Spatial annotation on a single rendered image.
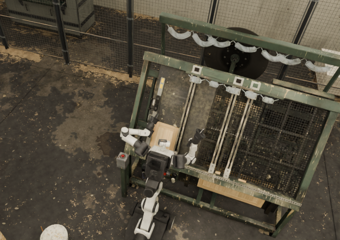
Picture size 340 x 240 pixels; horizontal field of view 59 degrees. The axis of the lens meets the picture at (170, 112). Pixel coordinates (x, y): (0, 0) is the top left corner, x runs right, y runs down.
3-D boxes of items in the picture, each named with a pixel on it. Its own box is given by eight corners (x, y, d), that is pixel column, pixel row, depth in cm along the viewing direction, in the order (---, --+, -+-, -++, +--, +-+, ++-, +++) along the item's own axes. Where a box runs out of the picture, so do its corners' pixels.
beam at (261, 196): (126, 150, 396) (123, 152, 386) (128, 141, 393) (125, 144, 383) (297, 207, 359) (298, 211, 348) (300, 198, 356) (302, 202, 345)
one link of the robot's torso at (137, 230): (149, 241, 368) (149, 236, 359) (133, 235, 372) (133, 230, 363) (155, 226, 383) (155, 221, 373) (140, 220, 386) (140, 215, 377)
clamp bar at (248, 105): (221, 174, 366) (220, 182, 343) (251, 80, 336) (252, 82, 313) (229, 177, 364) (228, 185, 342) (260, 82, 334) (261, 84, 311)
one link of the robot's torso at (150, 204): (154, 216, 354) (160, 187, 331) (140, 210, 357) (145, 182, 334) (158, 206, 367) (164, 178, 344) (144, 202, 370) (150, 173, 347)
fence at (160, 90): (144, 149, 383) (143, 150, 379) (162, 77, 359) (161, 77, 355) (148, 150, 382) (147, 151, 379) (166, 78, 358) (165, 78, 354)
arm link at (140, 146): (132, 149, 335) (142, 156, 331) (130, 147, 326) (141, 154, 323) (138, 141, 338) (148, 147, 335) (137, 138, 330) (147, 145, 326)
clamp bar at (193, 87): (170, 157, 377) (165, 164, 354) (195, 64, 347) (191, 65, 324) (177, 159, 375) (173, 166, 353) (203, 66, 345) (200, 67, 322)
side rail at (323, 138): (293, 196, 357) (295, 200, 347) (328, 108, 329) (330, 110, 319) (300, 198, 356) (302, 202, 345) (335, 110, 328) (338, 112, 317)
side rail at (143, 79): (128, 142, 393) (125, 144, 383) (146, 58, 365) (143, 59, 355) (132, 143, 392) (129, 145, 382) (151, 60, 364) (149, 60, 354)
